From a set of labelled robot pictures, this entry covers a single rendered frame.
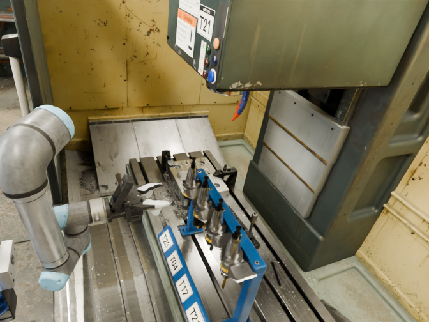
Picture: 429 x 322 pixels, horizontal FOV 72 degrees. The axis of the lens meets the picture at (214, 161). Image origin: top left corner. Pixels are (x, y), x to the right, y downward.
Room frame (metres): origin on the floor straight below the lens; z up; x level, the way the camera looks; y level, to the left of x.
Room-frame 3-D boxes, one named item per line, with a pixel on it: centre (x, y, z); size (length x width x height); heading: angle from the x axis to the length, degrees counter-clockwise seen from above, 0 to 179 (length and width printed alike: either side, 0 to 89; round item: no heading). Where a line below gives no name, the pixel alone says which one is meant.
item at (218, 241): (0.61, -0.06, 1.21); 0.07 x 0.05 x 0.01; 119
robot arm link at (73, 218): (0.65, 0.41, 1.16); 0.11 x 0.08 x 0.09; 119
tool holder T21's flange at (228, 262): (0.56, -0.09, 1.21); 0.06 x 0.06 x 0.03
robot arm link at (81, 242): (0.64, 0.41, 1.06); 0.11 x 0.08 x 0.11; 3
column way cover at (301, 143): (1.33, -0.38, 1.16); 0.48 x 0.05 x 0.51; 29
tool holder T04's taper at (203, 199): (0.75, 0.02, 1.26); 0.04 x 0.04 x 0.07
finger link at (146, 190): (0.82, 0.21, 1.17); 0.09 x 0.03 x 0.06; 144
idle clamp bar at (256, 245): (0.95, -0.15, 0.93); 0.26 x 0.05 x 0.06; 34
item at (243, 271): (0.51, -0.12, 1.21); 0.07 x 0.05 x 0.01; 119
